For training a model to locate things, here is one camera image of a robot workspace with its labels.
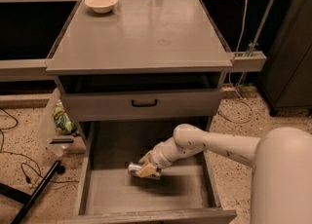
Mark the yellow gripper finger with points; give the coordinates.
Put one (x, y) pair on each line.
(145, 158)
(148, 171)

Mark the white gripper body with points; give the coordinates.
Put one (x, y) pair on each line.
(158, 157)

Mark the silver redbull can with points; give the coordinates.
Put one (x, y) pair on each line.
(133, 168)

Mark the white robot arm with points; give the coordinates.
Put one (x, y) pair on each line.
(281, 163)

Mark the open grey middle drawer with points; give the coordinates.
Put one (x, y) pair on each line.
(107, 194)

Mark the closed grey top drawer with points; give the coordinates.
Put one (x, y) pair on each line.
(83, 107)

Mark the grey drawer cabinet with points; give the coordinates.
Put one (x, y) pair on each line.
(127, 79)

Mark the green snack bag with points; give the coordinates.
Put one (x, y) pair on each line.
(63, 124)

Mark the clear plastic storage bin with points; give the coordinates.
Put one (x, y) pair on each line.
(58, 144)

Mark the black metal stand leg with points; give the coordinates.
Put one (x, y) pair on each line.
(28, 200)

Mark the dark cabinet at right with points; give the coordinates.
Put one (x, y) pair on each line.
(286, 78)

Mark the white ceramic bowl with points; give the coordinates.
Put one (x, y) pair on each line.
(101, 6)

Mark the black drawer handle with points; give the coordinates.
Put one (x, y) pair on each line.
(144, 103)

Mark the grey metal rail frame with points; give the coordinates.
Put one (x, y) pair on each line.
(248, 61)

